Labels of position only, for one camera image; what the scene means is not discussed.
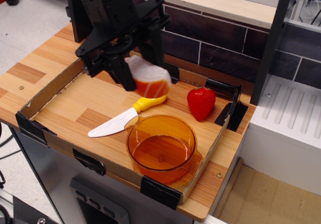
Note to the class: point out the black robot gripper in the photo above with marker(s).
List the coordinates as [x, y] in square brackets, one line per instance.
[119, 26]

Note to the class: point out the salmon sushi toy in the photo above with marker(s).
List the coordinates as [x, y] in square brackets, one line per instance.
[151, 80]

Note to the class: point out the amber transparent plastic pot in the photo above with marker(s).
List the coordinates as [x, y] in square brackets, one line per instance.
[163, 148]

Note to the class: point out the cardboard fence with black tape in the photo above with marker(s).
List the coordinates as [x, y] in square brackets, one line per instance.
[66, 109]

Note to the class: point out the red toy strawberry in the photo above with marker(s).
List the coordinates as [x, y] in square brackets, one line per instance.
[201, 101]

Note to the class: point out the grey oven control panel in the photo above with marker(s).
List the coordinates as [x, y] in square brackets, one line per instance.
[97, 208]

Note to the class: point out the white ridged drain board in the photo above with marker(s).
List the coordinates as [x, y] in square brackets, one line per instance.
[283, 137]

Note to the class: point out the yellow handled white toy knife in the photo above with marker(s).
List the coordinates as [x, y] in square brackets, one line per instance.
[118, 123]

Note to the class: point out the dark grey vertical post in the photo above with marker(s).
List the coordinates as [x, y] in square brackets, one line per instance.
[272, 45]

